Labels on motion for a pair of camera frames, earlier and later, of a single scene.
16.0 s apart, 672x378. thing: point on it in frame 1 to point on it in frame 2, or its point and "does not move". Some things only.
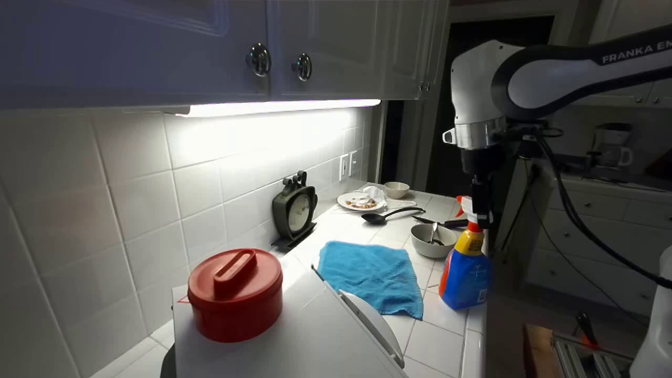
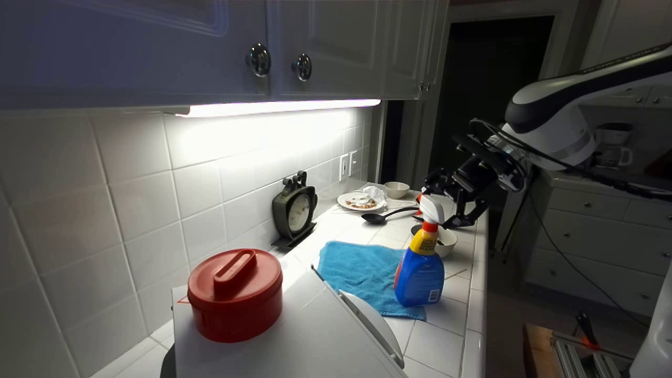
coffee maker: (612, 151) does not move
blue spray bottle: (464, 278) to (420, 270)
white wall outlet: (344, 159) does not move
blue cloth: (378, 274) does not move
